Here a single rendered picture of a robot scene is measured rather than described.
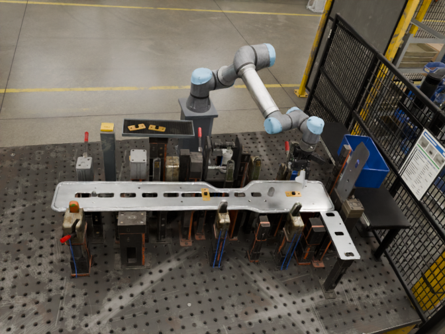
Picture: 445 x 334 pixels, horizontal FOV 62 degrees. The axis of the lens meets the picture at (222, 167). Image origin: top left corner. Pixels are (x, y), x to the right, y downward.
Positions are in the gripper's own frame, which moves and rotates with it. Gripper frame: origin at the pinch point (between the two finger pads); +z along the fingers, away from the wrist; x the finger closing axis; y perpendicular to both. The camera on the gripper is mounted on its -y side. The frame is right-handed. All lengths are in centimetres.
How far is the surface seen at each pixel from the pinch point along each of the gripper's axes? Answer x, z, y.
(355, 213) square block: 17.1, 7.8, -27.2
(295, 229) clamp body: 24.9, 9.3, 7.0
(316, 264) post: 23.6, 40.6, -14.6
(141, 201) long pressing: 4, 11, 78
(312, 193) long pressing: -0.6, 11.0, -11.3
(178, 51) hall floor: -390, 112, 30
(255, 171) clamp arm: -14.0, 8.2, 17.9
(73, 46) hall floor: -383, 112, 173
